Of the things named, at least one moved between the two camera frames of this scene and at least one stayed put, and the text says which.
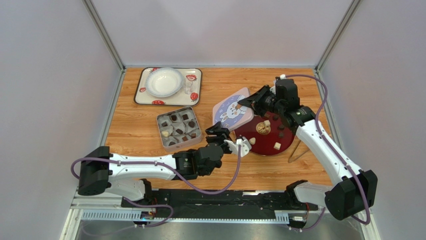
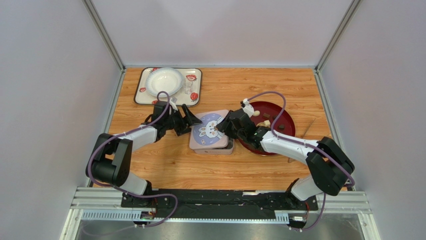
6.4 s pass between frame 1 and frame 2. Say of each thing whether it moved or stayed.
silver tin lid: moved
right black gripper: moved
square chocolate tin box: moved
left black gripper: moved
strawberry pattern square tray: stayed
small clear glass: stayed
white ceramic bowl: stayed
